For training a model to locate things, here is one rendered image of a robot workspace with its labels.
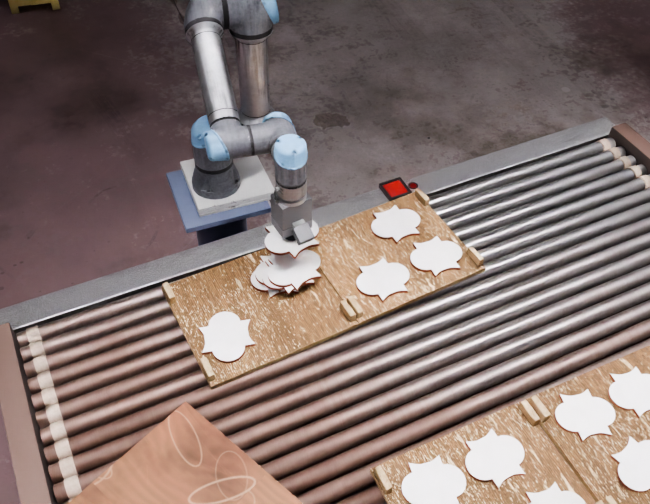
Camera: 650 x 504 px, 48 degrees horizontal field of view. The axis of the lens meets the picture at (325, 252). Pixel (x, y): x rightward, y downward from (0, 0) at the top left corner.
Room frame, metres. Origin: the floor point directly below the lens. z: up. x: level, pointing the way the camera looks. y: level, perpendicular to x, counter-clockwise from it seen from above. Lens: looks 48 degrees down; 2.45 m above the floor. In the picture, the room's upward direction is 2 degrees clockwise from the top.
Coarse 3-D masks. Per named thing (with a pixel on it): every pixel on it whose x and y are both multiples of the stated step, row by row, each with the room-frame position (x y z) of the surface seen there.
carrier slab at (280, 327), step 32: (256, 256) 1.34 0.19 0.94; (192, 288) 1.22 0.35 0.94; (224, 288) 1.23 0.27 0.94; (320, 288) 1.24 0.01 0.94; (192, 320) 1.12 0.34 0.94; (256, 320) 1.12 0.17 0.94; (288, 320) 1.13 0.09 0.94; (320, 320) 1.13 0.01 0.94; (256, 352) 1.02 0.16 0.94; (288, 352) 1.03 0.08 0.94; (224, 384) 0.94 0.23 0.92
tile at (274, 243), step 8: (312, 224) 1.34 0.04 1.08; (272, 232) 1.30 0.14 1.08; (272, 240) 1.27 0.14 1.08; (280, 240) 1.27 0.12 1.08; (312, 240) 1.28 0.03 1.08; (272, 248) 1.25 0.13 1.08; (280, 248) 1.25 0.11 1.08; (288, 248) 1.25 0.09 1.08; (296, 248) 1.25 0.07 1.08; (304, 248) 1.25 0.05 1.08; (296, 256) 1.23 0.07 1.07
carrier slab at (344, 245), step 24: (360, 216) 1.52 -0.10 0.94; (432, 216) 1.53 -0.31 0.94; (336, 240) 1.42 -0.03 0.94; (360, 240) 1.42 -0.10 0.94; (384, 240) 1.42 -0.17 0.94; (408, 240) 1.43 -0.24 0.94; (456, 240) 1.43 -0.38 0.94; (336, 264) 1.33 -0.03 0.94; (360, 264) 1.33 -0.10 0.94; (408, 264) 1.34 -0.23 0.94; (336, 288) 1.24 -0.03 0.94; (408, 288) 1.25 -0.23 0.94; (432, 288) 1.25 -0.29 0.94; (384, 312) 1.17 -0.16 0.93
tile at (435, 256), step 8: (432, 240) 1.42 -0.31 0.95; (440, 240) 1.42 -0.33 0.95; (416, 248) 1.39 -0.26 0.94; (424, 248) 1.39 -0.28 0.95; (432, 248) 1.39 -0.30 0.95; (440, 248) 1.39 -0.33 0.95; (448, 248) 1.39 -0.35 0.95; (456, 248) 1.39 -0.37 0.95; (416, 256) 1.36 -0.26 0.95; (424, 256) 1.36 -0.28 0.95; (432, 256) 1.36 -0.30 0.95; (440, 256) 1.36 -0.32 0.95; (448, 256) 1.36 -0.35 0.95; (456, 256) 1.36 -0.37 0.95; (416, 264) 1.33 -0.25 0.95; (424, 264) 1.33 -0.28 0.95; (432, 264) 1.33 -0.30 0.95; (440, 264) 1.33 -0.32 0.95; (448, 264) 1.33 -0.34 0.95; (456, 264) 1.33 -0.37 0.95; (432, 272) 1.30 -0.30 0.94; (440, 272) 1.31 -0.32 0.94
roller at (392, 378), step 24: (600, 288) 1.29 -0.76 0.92; (624, 288) 1.30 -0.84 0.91; (552, 312) 1.20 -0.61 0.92; (480, 336) 1.11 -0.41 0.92; (504, 336) 1.12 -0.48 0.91; (432, 360) 1.03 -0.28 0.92; (456, 360) 1.05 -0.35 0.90; (360, 384) 0.95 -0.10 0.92; (384, 384) 0.96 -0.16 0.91; (312, 408) 0.88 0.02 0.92; (336, 408) 0.89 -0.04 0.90; (240, 432) 0.81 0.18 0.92; (264, 432) 0.82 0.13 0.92
